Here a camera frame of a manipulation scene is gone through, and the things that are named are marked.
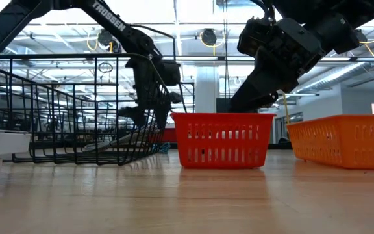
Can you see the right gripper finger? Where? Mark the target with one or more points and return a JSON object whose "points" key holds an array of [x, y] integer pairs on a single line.
{"points": [[252, 104], [265, 83]]}

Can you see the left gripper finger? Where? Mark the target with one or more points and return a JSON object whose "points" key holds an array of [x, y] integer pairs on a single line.
{"points": [[163, 115], [133, 115]]}

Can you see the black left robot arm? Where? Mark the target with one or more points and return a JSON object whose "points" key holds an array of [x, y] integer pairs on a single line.
{"points": [[109, 16]]}

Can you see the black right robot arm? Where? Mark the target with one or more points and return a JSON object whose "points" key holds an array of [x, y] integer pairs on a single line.
{"points": [[336, 13]]}

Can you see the dark red cabinet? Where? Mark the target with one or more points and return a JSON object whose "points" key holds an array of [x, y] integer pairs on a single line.
{"points": [[171, 136]]}

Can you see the red plastic basket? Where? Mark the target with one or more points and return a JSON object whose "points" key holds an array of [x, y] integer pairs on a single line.
{"points": [[222, 122]]}

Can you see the white building pillar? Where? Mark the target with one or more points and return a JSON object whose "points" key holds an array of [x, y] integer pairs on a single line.
{"points": [[206, 91]]}

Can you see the ceiling light bar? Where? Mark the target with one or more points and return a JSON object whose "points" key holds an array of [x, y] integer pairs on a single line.
{"points": [[200, 58]]}

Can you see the orange plastic basket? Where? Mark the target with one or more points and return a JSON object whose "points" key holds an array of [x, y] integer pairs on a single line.
{"points": [[336, 130]]}

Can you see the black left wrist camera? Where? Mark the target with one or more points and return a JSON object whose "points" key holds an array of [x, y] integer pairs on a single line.
{"points": [[169, 73]]}

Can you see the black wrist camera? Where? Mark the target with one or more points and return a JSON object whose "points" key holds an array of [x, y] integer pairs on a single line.
{"points": [[255, 35], [169, 73]]}

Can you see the black background frame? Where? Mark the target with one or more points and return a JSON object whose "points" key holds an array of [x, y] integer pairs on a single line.
{"points": [[188, 83]]}

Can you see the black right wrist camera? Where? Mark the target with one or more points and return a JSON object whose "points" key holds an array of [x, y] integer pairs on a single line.
{"points": [[255, 35]]}

